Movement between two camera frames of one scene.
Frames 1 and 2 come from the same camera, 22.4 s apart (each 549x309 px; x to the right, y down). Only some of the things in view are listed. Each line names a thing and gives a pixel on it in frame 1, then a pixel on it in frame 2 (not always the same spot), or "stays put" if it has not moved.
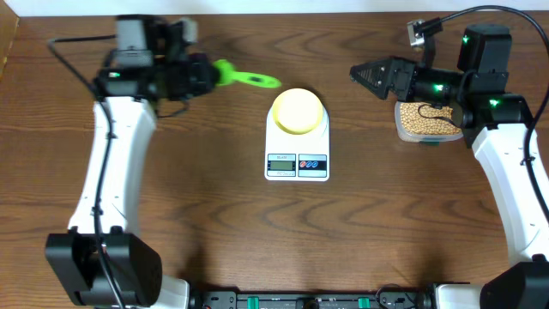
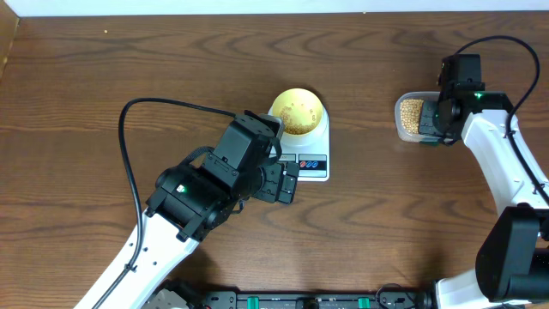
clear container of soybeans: x=421 y=121 stays put
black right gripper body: x=430 y=85 → x=430 y=120
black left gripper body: x=186 y=81 → x=268 y=190
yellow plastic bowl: x=298 y=112 stays put
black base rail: x=410 y=299 stays put
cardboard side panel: x=9 y=25 stays put
